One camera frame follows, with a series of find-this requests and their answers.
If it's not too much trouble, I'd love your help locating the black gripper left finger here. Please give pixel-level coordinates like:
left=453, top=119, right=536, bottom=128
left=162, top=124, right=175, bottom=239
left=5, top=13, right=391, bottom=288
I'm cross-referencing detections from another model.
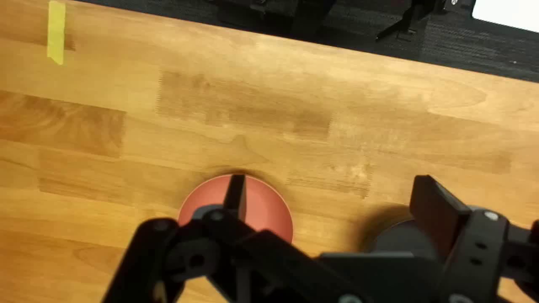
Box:
left=101, top=172, right=324, bottom=303

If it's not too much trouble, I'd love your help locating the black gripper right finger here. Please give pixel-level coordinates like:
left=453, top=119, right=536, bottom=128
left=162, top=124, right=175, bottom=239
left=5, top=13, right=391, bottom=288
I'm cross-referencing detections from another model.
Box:
left=408, top=173, right=539, bottom=303

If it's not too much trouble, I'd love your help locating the white paper sheet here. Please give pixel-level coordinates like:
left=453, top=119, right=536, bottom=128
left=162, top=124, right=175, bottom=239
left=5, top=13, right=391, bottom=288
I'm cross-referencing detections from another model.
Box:
left=470, top=0, right=539, bottom=34

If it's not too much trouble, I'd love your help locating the black bowl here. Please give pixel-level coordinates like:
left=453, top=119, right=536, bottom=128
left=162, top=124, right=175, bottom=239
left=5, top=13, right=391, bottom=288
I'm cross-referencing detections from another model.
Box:
left=359, top=207, right=442, bottom=256

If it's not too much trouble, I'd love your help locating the pink bowl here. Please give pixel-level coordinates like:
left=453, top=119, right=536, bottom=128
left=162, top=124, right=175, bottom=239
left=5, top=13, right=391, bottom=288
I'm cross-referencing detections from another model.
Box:
left=177, top=173, right=295, bottom=244

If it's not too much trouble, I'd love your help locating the yellow tape strip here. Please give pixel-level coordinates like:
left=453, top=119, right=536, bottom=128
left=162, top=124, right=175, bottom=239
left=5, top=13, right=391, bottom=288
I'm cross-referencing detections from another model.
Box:
left=46, top=0, right=68, bottom=67

